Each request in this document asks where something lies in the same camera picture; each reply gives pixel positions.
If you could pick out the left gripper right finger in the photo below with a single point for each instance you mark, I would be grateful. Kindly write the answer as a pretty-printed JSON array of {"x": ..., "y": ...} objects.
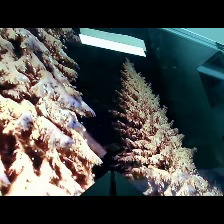
[{"x": 125, "y": 188}]

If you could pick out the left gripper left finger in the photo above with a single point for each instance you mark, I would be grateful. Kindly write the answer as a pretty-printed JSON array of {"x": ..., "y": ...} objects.
[{"x": 100, "y": 188}]

